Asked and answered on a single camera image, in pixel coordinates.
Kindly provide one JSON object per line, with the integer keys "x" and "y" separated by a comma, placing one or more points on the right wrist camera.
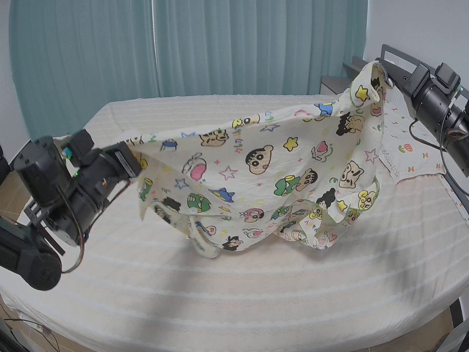
{"x": 447, "y": 75}

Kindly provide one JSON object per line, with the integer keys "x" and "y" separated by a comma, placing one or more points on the white printed pillow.
{"x": 410, "y": 149}

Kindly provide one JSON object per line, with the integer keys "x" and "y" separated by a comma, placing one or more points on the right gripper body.
{"x": 432, "y": 105}

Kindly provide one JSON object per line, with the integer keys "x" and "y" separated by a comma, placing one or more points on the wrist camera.
{"x": 80, "y": 143}
{"x": 447, "y": 75}

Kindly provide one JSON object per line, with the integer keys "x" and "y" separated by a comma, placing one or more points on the white printed pyjama top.
{"x": 256, "y": 152}

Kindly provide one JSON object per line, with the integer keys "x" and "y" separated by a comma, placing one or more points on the grey bedside table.
{"x": 335, "y": 84}

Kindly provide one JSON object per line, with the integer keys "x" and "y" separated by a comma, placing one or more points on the bed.
{"x": 183, "y": 288}

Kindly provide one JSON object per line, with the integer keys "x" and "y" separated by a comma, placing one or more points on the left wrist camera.
{"x": 80, "y": 143}

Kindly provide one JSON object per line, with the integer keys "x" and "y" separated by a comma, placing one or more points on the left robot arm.
{"x": 40, "y": 174}

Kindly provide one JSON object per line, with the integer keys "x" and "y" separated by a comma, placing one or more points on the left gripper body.
{"x": 106, "y": 171}

